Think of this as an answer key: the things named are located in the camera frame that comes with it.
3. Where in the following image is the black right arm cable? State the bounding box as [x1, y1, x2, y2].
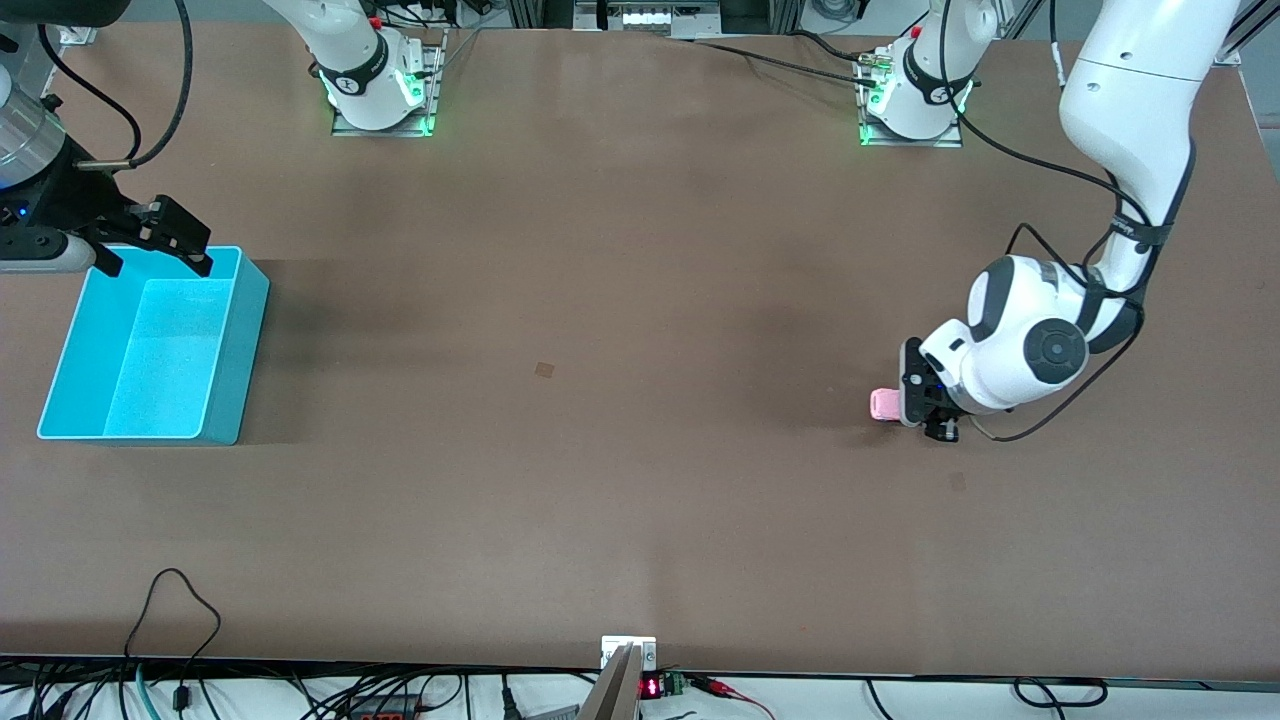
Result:
[36, 0, 194, 171]

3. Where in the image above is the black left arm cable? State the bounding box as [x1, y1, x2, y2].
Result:
[935, 0, 1198, 444]

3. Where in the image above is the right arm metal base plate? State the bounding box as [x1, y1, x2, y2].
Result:
[330, 30, 448, 139]

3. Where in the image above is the thin black looped cable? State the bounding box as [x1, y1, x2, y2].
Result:
[122, 568, 223, 720]

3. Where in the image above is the power strip with red switches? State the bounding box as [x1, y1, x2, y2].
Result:
[345, 695, 423, 720]

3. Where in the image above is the grey metal camera bar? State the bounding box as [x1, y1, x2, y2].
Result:
[577, 645, 643, 720]

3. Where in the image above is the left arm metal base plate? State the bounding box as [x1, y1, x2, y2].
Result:
[856, 55, 965, 150]

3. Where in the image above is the thick black base cable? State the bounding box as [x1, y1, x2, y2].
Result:
[690, 30, 886, 91]

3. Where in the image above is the white lit device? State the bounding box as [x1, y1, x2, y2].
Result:
[618, 4, 684, 32]

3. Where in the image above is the silver metal mounting bracket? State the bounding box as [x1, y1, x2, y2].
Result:
[601, 636, 658, 671]

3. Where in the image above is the cyan plastic bin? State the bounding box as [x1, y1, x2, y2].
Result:
[37, 245, 271, 447]

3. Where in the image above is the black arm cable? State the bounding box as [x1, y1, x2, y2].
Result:
[36, 0, 194, 171]
[935, 0, 1198, 444]

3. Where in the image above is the red clip lead cable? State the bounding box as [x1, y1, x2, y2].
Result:
[688, 675, 777, 720]

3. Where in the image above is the black coiled cable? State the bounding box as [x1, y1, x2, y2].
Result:
[1012, 677, 1110, 710]

